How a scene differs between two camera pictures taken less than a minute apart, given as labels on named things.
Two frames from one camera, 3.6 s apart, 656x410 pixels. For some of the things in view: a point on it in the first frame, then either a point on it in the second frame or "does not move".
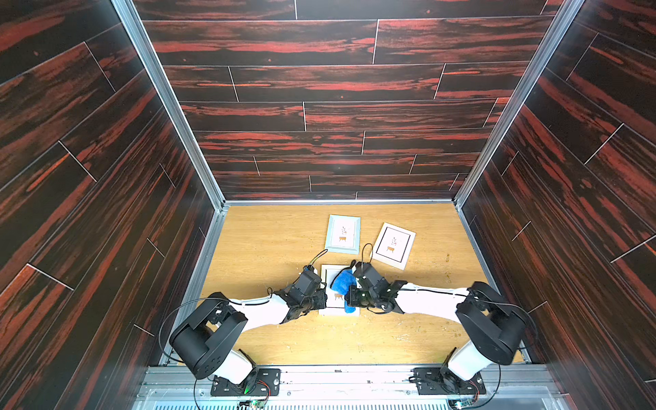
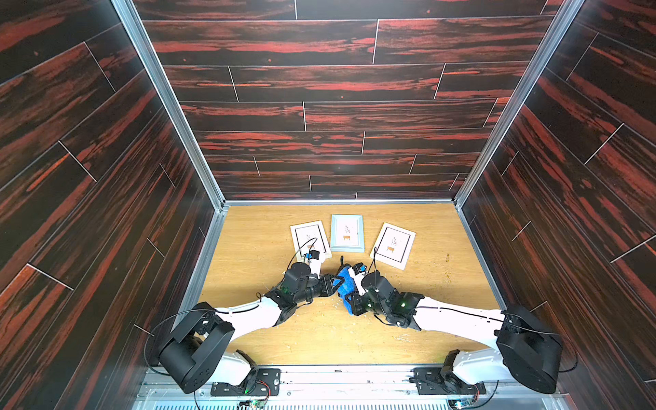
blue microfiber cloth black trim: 341,284 does not move
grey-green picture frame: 343,235 does not move
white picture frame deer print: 394,246 does not move
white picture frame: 335,300 → 310,241
